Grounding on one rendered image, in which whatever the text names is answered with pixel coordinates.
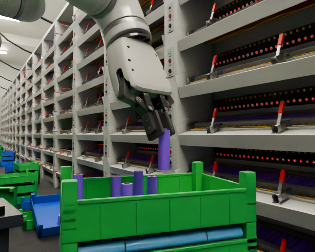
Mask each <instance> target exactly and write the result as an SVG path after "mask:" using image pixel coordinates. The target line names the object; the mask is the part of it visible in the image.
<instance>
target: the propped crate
mask: <svg viewBox="0 0 315 252"><path fill-rule="evenodd" d="M30 207H31V211H32V215H33V220H34V224H35V228H36V232H37V236H38V238H44V237H49V236H55V235H60V226H59V225H58V219H59V214H60V212H61V194H55V195H45V196H36V197H35V193H32V194H31V198H30Z"/></svg>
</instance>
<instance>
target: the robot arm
mask: <svg viewBox="0 0 315 252"><path fill-rule="evenodd" d="M65 1H66V2H68V3H69V4H71V5H73V6H74V7H76V8H77V9H79V10H81V11H82V12H84V13H86V14H88V15H89V16H90V17H92V18H93V20H94V21H95V22H96V23H97V25H98V27H99V29H100V32H101V35H102V38H103V41H104V44H105V47H106V51H107V64H108V70H109V75H110V80H111V84H112V87H113V91H114V94H115V97H116V99H117V100H118V101H120V102H121V103H125V104H128V105H130V106H131V107H132V108H133V109H134V110H135V111H136V114H137V116H138V117H139V118H140V119H142V123H143V126H144V129H145V132H146V135H147V138H148V140H149V141H150V142H152V141H154V140H156V139H157V138H159V137H161V136H162V135H164V134H165V130H164V129H167V130H170V137H171V136H173V135H175V133H176V131H175V129H174V126H173V123H172V121H171V118H170V115H169V112H170V109H169V107H170V106H171V105H173V104H174V103H175V101H174V100H173V98H172V97H171V94H172V88H171V84H170V81H169V79H168V76H167V74H166V72H165V70H164V67H163V65H162V63H161V61H160V59H159V57H158V55H157V54H156V52H155V50H154V48H153V47H152V34H151V32H150V27H149V26H148V24H147V21H146V19H145V16H144V13H143V11H142V8H141V6H140V3H139V0H65ZM45 11H46V0H0V16H2V17H6V18H9V19H13V20H16V21H20V22H25V23H32V22H36V21H38V20H39V19H40V18H42V16H43V15H44V14H45ZM1 46H2V37H1V34H0V49H1ZM0 100H1V97H0ZM159 103H160V105H159V106H158V107H157V104H159Z"/></svg>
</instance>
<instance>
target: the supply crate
mask: <svg viewBox="0 0 315 252"><path fill-rule="evenodd" d="M153 175H155V176H157V194H150V195H147V176H150V175H143V195H136V196H134V175H132V176H121V183H125V182H130V183H133V196H121V197H111V176H110V177H89V178H83V199H79V200H78V180H77V179H73V178H72V166H61V169H60V217H61V244H62V245H64V244H73V243H81V242H90V241H98V240H107V239H116V238H124V237H133V236H141V235H150V234H159V233H167V232H176V231H184V230H193V229H201V228H210V227H219V226H227V225H236V224H244V223H253V222H257V188H256V172H252V171H240V172H239V183H237V182H233V181H230V180H226V179H222V178H218V177H215V176H211V175H207V174H204V163H203V162H200V161H195V162H192V173H174V174H153Z"/></svg>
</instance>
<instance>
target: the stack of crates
mask: <svg viewBox="0 0 315 252"><path fill-rule="evenodd" d="M32 182H34V183H32ZM0 187H17V204H21V201H22V198H25V200H26V199H29V198H31V194H33V192H35V193H36V196H38V171H35V172H34V173H30V172H29V169H26V172H24V173H13V174H2V175H0Z"/></svg>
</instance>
